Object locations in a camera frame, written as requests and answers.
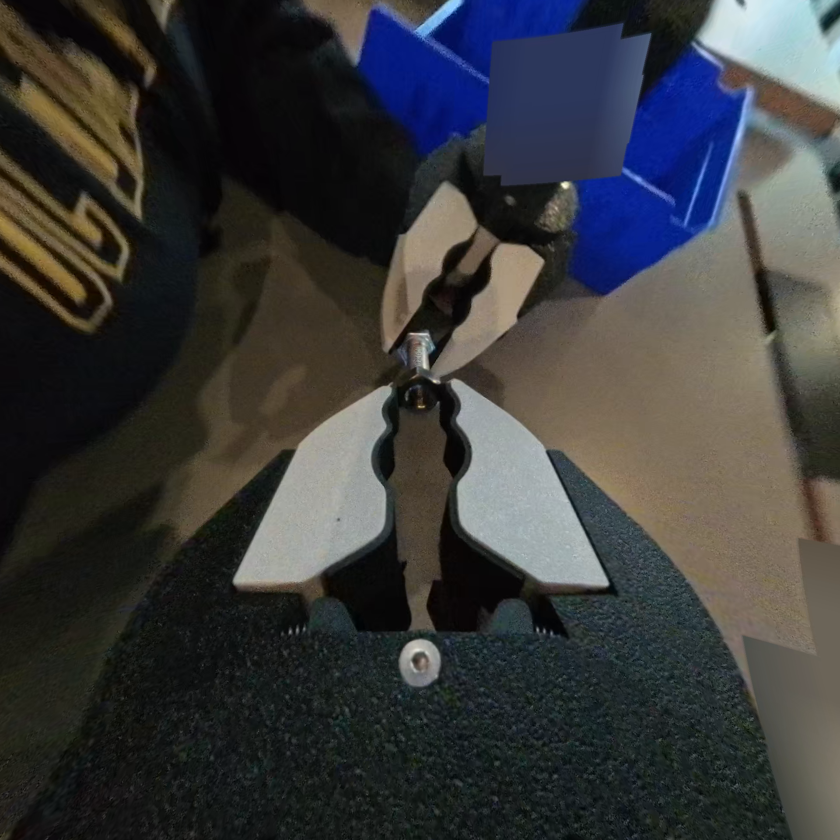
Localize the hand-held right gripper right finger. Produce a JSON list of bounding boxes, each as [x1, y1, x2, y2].
[[446, 379, 611, 597]]

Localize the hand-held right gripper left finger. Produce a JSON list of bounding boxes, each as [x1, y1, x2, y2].
[[233, 386, 399, 598]]

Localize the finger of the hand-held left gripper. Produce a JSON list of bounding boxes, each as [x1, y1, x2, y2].
[[430, 243, 547, 382], [382, 182, 487, 358]]

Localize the silver hex bolt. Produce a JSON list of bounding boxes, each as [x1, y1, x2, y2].
[[394, 331, 442, 388]]

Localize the silver hex nut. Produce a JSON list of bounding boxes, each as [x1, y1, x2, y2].
[[400, 375, 442, 416]]

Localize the blue plastic bin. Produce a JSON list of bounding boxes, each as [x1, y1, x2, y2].
[[357, 0, 752, 293]]

